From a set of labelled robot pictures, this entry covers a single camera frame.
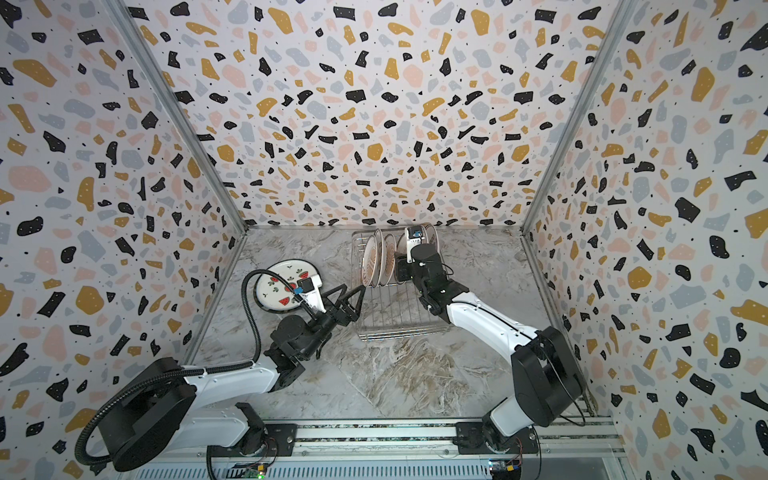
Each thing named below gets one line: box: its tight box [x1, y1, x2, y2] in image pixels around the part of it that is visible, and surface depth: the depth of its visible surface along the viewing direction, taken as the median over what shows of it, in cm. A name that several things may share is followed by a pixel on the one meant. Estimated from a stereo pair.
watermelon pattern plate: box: [254, 258, 320, 313], surface depth 102 cm
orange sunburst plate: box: [361, 235, 378, 287], surface depth 105 cm
